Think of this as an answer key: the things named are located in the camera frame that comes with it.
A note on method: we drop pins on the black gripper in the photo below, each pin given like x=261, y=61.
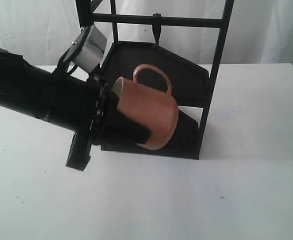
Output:
x=102, y=122

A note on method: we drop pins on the terracotta ceramic mug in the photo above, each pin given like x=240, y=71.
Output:
x=149, y=107

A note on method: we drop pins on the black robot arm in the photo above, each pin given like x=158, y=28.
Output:
x=54, y=97

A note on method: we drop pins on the black metal shelf rack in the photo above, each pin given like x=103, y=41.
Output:
x=193, y=86

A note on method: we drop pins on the white backdrop curtain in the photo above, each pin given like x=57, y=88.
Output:
x=260, y=31

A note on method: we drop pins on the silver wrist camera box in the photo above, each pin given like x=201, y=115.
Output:
x=87, y=50

